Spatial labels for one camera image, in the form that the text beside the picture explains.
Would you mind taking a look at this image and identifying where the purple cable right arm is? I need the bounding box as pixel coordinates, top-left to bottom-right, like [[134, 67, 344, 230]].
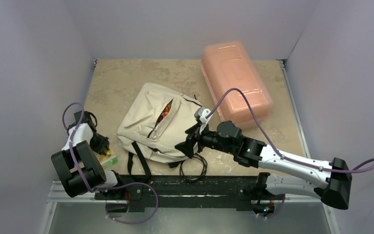
[[206, 88, 374, 220]]

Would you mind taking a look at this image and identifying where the orange translucent plastic box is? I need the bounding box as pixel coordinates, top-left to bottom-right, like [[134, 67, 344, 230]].
[[202, 41, 273, 129]]

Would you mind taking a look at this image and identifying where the black aluminium base frame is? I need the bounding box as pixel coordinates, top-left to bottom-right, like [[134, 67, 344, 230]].
[[46, 174, 333, 214]]

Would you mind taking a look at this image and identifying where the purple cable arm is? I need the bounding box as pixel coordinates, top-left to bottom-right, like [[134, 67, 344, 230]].
[[206, 88, 374, 220], [62, 102, 97, 194]]

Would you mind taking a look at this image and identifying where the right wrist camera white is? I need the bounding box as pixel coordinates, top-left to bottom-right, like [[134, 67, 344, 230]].
[[194, 106, 212, 134]]

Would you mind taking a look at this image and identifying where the orange small clip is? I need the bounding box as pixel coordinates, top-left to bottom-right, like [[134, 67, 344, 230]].
[[162, 104, 171, 117]]

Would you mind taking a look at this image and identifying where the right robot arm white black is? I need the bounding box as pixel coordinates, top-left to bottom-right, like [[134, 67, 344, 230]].
[[175, 121, 352, 210]]

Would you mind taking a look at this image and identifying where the banana toy card pack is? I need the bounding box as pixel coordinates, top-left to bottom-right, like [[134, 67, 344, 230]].
[[97, 149, 118, 170]]

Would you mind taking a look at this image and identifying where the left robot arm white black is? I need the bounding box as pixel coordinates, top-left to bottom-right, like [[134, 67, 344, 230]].
[[51, 111, 126, 199]]

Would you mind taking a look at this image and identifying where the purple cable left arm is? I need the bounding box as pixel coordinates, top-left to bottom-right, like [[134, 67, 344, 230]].
[[62, 102, 97, 194]]

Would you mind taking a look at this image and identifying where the beige backpack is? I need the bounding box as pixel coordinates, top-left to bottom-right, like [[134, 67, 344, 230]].
[[117, 83, 202, 183]]

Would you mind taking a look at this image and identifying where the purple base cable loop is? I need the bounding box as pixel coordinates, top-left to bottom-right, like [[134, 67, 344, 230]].
[[105, 182, 159, 225]]

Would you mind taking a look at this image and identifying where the black usb cable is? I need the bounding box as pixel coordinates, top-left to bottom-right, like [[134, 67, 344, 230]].
[[179, 153, 208, 184]]

